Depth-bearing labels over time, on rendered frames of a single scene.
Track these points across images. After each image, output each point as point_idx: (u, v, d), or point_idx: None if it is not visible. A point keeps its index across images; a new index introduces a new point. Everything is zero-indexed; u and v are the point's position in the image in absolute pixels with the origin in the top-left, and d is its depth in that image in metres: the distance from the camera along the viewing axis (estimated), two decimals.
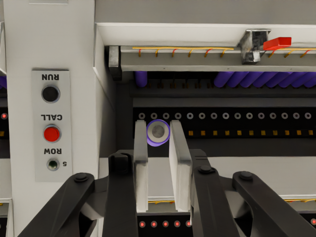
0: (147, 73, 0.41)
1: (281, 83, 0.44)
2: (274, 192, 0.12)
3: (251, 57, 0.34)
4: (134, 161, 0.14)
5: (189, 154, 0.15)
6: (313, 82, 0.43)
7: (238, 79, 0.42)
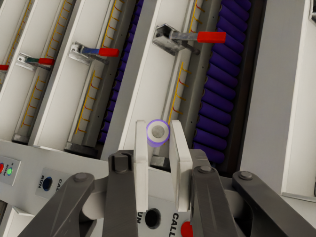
0: None
1: None
2: (274, 192, 0.12)
3: None
4: (134, 161, 0.14)
5: (189, 154, 0.15)
6: None
7: None
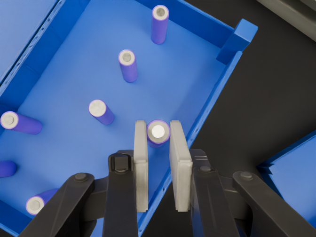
0: None
1: None
2: (274, 192, 0.12)
3: None
4: (134, 161, 0.14)
5: (189, 154, 0.15)
6: None
7: None
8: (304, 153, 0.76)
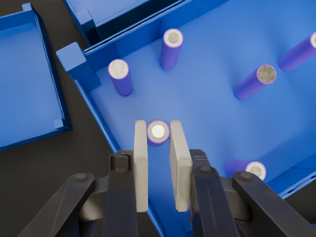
0: None
1: None
2: (274, 192, 0.12)
3: None
4: (134, 161, 0.14)
5: (189, 154, 0.15)
6: None
7: None
8: None
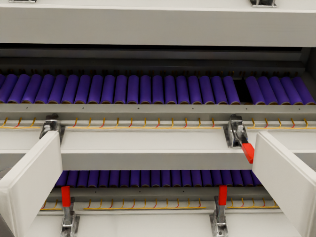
0: (298, 94, 0.48)
1: (173, 80, 0.49)
2: None
3: (237, 124, 0.41)
4: None
5: None
6: (147, 82, 0.47)
7: (221, 89, 0.47)
8: None
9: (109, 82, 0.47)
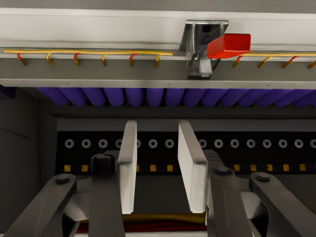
0: (58, 88, 0.28)
1: (260, 102, 0.31)
2: (292, 193, 0.12)
3: None
4: (118, 162, 0.14)
5: (203, 154, 0.15)
6: (305, 101, 0.30)
7: (194, 97, 0.28)
8: None
9: None
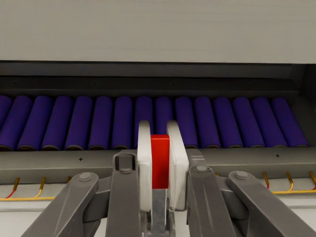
0: (280, 128, 0.28)
1: (68, 103, 0.29)
2: (270, 191, 0.12)
3: None
4: (138, 161, 0.14)
5: (185, 154, 0.15)
6: (19, 109, 0.27)
7: None
8: None
9: None
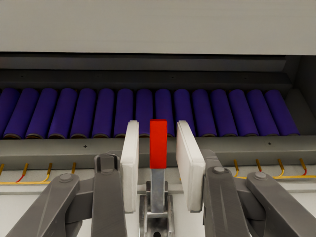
0: (274, 119, 0.29)
1: (73, 95, 0.30)
2: (289, 193, 0.12)
3: None
4: (121, 162, 0.14)
5: (201, 154, 0.15)
6: (27, 100, 0.29)
7: (146, 111, 0.29)
8: None
9: None
